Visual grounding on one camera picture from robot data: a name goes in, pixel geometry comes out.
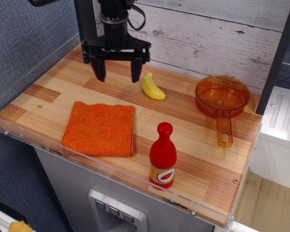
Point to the white black device bottom left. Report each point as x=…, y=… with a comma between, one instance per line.
x=9, y=215

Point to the orange transparent toy pan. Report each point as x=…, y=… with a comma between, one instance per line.
x=222, y=97

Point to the grey toy fridge cabinet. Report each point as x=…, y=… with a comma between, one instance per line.
x=94, y=201

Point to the red toy sauce bottle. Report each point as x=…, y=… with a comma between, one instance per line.
x=163, y=157

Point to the yellow object bottom left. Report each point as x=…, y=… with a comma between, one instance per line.
x=20, y=226

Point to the orange knitted cloth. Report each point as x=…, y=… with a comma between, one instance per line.
x=100, y=130

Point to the yellow toy banana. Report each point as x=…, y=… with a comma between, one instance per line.
x=150, y=88

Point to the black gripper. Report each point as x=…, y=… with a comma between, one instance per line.
x=117, y=44

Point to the clear acrylic table guard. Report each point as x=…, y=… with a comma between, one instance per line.
x=207, y=177

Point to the dark grey post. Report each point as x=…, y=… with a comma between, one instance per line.
x=86, y=21
x=274, y=70

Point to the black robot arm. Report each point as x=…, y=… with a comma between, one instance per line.
x=113, y=9

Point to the dark grey right post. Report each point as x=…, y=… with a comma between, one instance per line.
x=274, y=70

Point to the white toy sink unit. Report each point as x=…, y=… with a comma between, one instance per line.
x=270, y=157

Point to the dark grey left post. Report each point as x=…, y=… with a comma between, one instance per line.
x=86, y=21

